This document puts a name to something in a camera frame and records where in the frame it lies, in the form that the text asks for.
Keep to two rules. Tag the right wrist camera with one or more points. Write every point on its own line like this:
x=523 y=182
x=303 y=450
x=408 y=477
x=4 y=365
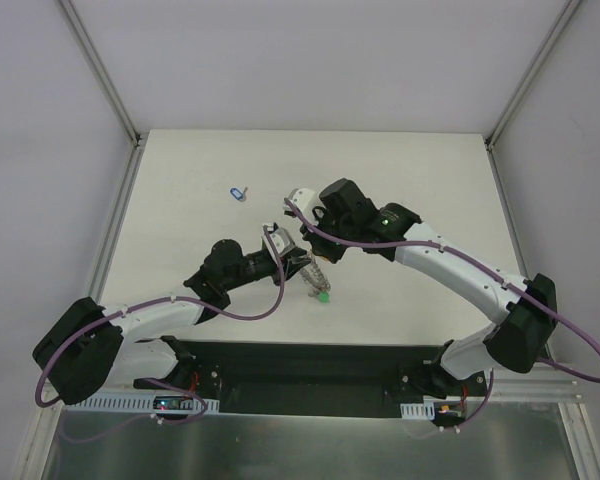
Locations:
x=301 y=199

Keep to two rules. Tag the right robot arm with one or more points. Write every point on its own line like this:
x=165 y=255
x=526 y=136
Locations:
x=341 y=216

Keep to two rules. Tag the blue tag key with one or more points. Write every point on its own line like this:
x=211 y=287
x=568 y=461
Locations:
x=239 y=194

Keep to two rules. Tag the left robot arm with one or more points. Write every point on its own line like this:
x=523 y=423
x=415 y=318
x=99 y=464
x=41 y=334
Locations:
x=91 y=345

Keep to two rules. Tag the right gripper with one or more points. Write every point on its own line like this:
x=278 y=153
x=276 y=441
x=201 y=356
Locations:
x=327 y=248

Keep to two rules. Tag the left aluminium frame rail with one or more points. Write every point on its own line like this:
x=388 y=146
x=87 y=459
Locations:
x=123 y=169

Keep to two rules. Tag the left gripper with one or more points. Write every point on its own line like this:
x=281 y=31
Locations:
x=290 y=258

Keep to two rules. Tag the metal disc with keyrings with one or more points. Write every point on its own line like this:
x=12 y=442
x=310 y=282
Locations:
x=314 y=277

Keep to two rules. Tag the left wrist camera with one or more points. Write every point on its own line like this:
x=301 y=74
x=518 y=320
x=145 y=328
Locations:
x=276 y=240

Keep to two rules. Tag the right aluminium frame rail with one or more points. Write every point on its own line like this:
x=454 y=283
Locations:
x=510 y=142

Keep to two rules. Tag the aluminium frame rail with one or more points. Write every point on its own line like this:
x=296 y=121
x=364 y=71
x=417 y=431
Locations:
x=123 y=169
x=510 y=142

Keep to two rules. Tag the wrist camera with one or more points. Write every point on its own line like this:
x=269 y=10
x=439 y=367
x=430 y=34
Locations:
x=276 y=240
x=301 y=199

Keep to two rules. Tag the right white cable duct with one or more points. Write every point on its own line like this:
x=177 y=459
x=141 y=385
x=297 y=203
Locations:
x=418 y=411

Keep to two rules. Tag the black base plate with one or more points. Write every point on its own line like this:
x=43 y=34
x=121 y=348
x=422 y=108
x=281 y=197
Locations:
x=359 y=381

